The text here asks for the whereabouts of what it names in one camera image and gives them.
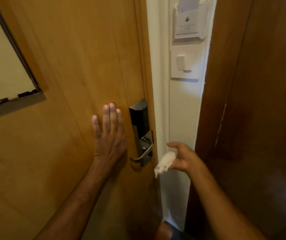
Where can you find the person's right hand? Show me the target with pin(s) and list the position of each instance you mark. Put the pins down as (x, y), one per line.
(186, 158)

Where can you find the person's left hand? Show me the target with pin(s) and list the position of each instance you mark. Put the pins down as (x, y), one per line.
(110, 143)

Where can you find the person's left little finger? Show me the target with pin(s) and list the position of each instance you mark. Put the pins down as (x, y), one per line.
(96, 127)

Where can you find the person's left middle finger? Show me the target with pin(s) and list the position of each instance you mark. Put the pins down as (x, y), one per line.
(113, 118)

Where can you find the person's right thumb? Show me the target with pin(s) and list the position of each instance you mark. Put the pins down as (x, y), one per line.
(176, 145)

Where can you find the white cleaning cloth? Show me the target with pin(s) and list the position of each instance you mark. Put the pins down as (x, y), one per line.
(165, 162)

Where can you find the light wooden door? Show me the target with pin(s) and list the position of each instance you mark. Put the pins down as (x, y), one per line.
(70, 59)

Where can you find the person's left forearm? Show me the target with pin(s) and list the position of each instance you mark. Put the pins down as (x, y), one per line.
(83, 197)

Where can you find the person's right forearm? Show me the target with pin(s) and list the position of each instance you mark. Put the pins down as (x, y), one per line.
(223, 207)

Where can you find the black and silver door lock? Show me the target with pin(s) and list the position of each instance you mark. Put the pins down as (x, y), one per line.
(140, 122)

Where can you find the dark wooden wardrobe panel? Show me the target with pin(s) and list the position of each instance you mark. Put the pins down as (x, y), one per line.
(258, 97)

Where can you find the framed floor plan sign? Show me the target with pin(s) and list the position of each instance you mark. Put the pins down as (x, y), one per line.
(3, 59)

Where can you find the white key card holder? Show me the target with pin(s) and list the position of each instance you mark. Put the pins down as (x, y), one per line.
(190, 24)

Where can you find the white key card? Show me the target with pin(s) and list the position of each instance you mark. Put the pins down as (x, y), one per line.
(188, 3)

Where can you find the white wall light switch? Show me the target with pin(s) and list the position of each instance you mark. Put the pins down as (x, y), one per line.
(186, 62)

